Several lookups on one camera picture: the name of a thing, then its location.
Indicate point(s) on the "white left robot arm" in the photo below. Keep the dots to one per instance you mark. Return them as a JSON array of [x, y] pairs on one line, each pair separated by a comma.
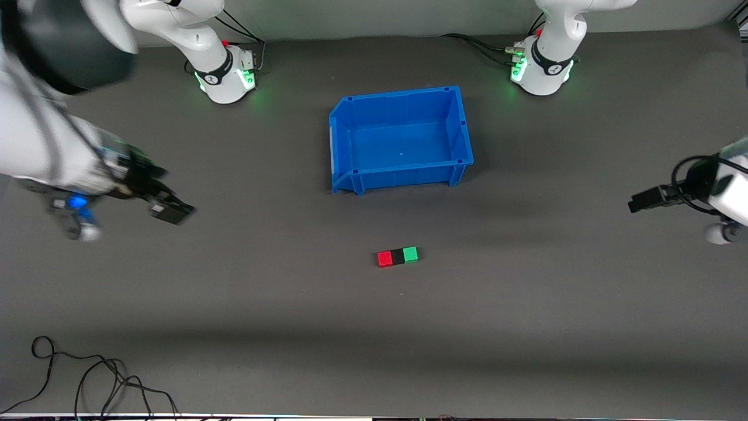
[[555, 35]]

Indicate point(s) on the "blue plastic storage bin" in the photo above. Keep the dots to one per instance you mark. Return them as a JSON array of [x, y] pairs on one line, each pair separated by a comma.
[[403, 146]]

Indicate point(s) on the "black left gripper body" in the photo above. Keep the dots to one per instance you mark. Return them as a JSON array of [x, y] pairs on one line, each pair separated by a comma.
[[693, 182]]

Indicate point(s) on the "dark grey table mat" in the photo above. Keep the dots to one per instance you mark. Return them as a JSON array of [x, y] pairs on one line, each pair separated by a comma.
[[350, 321]]

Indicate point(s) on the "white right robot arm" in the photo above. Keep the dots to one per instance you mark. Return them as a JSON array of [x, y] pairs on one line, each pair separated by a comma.
[[35, 140]]

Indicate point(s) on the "green cube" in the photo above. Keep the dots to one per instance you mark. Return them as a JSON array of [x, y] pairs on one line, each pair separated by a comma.
[[411, 254]]

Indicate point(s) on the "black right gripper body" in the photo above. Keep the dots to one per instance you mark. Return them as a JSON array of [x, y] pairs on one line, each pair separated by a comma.
[[139, 177]]

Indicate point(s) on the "red cube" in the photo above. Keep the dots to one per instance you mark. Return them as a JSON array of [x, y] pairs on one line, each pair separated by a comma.
[[384, 259]]

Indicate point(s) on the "black cube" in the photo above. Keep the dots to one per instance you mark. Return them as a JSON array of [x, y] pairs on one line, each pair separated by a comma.
[[398, 256]]

